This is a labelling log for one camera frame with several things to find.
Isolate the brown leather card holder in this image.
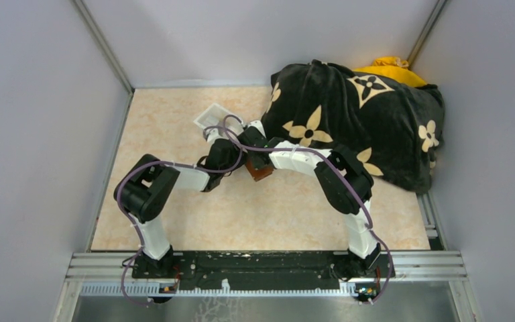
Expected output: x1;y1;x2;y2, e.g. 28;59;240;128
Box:
245;160;274;182

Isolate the white translucent plastic card box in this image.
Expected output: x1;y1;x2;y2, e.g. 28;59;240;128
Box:
193;103;245;134

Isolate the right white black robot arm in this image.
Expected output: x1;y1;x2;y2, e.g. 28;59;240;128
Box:
237;126;380;276

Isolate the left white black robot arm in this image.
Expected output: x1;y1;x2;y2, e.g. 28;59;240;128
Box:
113;139;245;278

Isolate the black floral plush blanket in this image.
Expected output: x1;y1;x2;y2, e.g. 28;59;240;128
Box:
261;60;445;194

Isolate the yellow cloth bundle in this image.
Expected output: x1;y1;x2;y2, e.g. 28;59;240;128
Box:
353;56;428;87

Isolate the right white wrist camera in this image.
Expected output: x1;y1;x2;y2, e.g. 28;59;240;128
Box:
248;120;266;137

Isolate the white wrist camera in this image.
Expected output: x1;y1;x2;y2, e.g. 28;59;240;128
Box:
204;128;223;144
248;120;266;137

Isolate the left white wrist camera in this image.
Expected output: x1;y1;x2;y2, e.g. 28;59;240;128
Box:
204;128;223;144

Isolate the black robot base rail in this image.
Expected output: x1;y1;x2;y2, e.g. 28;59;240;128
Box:
130;246;396;291

